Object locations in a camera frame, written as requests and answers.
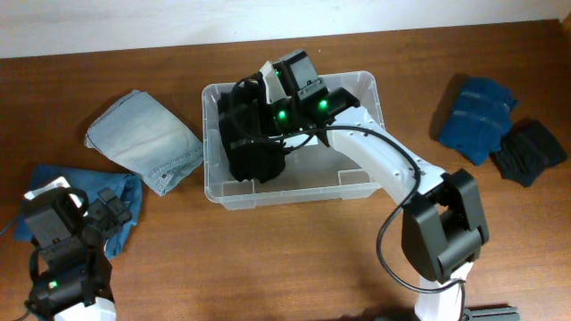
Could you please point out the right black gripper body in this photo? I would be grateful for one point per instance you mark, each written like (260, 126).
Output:
(282, 114)

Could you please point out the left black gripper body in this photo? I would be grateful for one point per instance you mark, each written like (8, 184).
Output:
(106, 218)

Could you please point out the clear plastic storage bin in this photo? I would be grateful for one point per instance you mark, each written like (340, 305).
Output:
(313, 173)

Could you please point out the large black garment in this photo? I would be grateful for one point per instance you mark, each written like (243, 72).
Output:
(248, 161)

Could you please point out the medium blue jeans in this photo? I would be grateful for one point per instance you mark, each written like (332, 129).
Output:
(120, 191)

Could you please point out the light blue jeans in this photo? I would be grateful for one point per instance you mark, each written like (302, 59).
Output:
(141, 135)

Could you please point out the dark blue garment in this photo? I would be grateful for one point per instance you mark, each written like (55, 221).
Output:
(479, 119)

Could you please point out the small black garment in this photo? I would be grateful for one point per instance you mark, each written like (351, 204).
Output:
(526, 151)

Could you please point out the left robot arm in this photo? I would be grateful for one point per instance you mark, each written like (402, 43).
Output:
(70, 273)

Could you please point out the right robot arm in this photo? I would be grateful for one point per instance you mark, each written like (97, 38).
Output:
(443, 223)

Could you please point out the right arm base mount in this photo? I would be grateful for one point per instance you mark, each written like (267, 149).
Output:
(492, 314)

